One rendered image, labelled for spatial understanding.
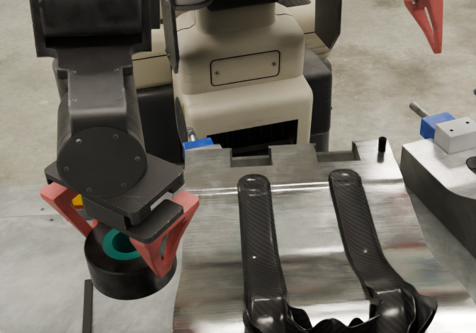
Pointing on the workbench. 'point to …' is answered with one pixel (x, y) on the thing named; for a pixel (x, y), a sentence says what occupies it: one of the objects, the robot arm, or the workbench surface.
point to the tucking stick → (87, 307)
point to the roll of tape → (122, 265)
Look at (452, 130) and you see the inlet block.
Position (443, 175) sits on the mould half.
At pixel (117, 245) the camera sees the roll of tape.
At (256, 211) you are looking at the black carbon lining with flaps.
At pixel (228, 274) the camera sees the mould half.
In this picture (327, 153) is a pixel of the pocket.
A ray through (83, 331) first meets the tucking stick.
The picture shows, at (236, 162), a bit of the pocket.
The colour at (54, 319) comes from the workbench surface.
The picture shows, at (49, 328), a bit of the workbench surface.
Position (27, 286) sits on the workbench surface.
